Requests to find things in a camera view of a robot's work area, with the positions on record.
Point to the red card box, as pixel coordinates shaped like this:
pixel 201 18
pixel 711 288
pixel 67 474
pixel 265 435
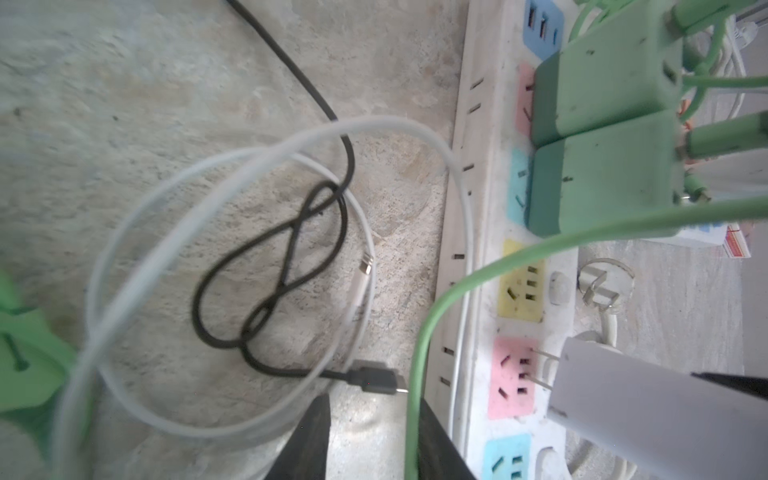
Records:
pixel 735 244

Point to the long multicolour power strip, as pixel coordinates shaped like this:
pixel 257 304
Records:
pixel 489 358

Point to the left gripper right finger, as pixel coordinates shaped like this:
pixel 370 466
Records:
pixel 437 456

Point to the short blue power strip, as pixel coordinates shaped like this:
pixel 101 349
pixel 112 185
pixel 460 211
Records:
pixel 698 236

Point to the green charger plug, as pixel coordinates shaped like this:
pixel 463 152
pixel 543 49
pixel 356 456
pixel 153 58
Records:
pixel 605 175
pixel 627 67

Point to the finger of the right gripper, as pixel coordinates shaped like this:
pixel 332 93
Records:
pixel 747 385

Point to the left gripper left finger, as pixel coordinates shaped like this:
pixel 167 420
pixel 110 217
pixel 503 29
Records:
pixel 304 456

